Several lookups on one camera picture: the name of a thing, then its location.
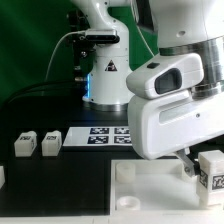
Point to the white sheet with tags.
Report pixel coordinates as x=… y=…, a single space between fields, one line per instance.
x=98 y=136

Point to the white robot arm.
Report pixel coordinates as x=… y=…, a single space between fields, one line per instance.
x=182 y=27

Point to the white square tabletop tray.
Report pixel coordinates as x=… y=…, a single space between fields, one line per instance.
x=154 y=186

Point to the white block at left edge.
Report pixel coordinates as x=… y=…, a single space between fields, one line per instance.
x=2 y=176

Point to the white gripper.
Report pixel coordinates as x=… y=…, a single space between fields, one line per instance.
x=171 y=123

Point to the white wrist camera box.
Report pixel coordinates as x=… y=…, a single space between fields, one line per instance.
x=164 y=75

